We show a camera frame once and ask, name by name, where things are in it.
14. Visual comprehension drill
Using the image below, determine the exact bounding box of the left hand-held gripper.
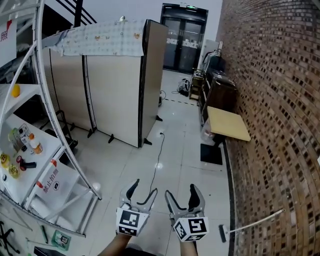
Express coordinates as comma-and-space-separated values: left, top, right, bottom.
115, 178, 159, 237

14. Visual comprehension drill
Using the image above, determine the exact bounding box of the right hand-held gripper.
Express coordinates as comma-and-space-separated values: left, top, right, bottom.
164, 183, 210, 243

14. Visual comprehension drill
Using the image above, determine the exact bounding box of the white-handled broom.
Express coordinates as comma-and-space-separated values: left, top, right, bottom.
218, 208, 287, 244

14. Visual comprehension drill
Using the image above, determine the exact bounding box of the person's right forearm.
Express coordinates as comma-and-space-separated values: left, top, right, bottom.
178, 239, 199, 256

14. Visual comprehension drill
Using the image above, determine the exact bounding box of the person's left forearm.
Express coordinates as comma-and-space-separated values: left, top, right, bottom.
96, 232, 135, 256

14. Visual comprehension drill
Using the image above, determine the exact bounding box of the person's dark clothing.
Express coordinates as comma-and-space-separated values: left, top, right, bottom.
121, 246, 181, 256

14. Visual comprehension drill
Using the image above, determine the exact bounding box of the clear plastic bag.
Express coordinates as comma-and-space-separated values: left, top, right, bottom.
200, 119, 217, 146

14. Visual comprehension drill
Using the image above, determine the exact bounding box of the white paper sign black print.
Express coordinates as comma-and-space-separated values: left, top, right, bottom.
34, 159, 85, 202

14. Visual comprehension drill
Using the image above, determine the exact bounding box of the green packet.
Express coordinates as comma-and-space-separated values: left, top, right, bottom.
51, 229, 72, 249

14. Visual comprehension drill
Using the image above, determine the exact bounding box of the small yellow-topped table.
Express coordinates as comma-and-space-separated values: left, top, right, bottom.
199, 105, 252, 166

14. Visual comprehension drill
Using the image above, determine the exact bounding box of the black metal stand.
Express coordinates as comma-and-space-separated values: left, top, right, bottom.
39, 109, 79, 152

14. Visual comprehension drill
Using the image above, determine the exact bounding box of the beige folding partition screen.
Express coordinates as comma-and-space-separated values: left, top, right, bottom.
48, 47, 145, 149

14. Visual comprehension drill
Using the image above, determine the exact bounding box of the orange juice bottle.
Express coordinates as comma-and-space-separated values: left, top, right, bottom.
28, 133, 44, 155

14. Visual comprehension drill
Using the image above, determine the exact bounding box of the dark wooden cabinet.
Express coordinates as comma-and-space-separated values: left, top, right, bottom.
199, 67, 239, 126

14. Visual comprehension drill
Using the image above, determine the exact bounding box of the grey bag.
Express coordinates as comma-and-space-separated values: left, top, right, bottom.
177, 78, 191, 98

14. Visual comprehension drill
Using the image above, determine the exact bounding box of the gold metal trolley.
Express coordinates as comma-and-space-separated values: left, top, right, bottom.
188, 68, 206, 101

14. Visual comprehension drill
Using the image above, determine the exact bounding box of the red and black tool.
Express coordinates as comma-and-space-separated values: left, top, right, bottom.
15, 155, 38, 172

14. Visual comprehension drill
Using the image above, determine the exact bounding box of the yellow-green round container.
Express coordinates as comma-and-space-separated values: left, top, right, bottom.
8, 163, 21, 179

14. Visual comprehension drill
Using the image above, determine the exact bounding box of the black chair base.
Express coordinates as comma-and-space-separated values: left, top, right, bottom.
0, 220, 21, 255

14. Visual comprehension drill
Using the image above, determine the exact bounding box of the white metal shelf rack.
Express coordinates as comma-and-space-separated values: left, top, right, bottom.
0, 0, 103, 238

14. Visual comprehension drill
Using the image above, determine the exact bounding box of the yellow round fruit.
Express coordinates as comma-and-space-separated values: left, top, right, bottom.
11, 84, 22, 99

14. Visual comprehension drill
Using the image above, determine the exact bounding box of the patterned light cloth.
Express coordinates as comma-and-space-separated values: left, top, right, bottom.
40, 19, 146, 58

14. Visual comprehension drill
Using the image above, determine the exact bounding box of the black glass double door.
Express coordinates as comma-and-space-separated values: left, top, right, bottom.
159, 2, 209, 75

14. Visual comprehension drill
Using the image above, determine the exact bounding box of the black staircase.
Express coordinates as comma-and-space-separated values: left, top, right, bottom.
41, 0, 99, 33

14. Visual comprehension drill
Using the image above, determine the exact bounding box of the white paper sign red corner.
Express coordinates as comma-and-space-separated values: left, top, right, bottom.
0, 19, 18, 69

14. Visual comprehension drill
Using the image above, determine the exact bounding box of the black power cable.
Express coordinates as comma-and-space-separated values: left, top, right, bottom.
138, 132, 166, 205

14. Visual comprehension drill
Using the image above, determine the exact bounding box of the beige partition screen black frame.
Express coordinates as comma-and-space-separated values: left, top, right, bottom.
138, 19, 170, 149

